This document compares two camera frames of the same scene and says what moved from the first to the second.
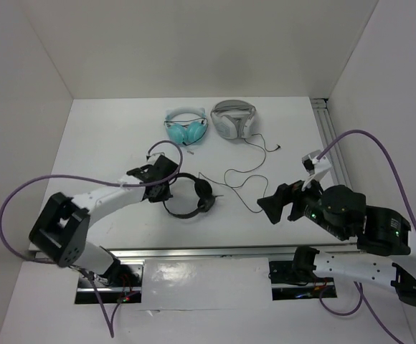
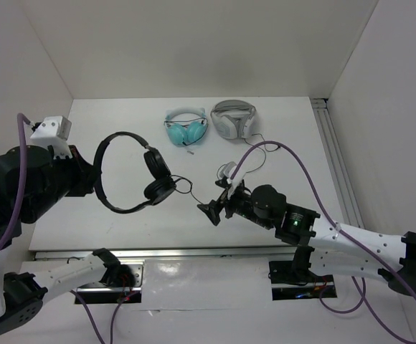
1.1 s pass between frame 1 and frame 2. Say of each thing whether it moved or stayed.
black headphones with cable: moved
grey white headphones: stayed
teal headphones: stayed
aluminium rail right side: stayed
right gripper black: moved
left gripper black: moved
